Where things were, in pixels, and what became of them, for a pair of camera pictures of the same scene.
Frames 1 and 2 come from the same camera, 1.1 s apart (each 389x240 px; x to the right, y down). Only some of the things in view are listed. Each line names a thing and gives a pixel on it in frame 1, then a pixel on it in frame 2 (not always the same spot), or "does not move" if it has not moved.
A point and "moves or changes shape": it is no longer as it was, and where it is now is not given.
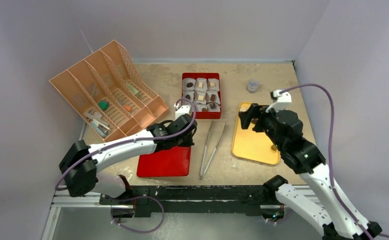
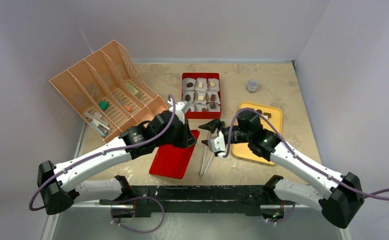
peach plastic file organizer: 107,88 does not move
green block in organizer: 103,105 does not move
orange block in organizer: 128,108 does not move
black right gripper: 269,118 → 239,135
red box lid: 173,162 moves or changes shape
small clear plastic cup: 253,84 does not move
